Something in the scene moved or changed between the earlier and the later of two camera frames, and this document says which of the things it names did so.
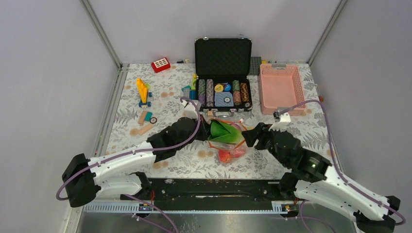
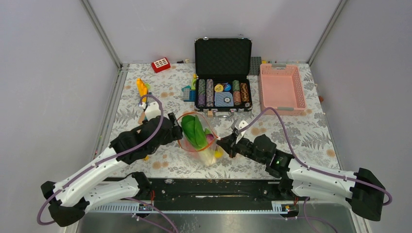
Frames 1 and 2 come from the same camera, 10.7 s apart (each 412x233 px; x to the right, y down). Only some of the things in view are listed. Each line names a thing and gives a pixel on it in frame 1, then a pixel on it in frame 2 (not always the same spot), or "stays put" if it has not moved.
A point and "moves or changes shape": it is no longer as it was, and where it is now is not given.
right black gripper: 260,132 → 231,143
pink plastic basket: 281,87 stays put
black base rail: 210,195 stays put
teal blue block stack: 187,92 stays put
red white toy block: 161,65 stays put
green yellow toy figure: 195,77 stays put
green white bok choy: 225,133 → 197,138
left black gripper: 205,129 → 176,133
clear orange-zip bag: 225,136 moves or changes shape
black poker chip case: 222,67 stays put
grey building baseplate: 255,65 stays put
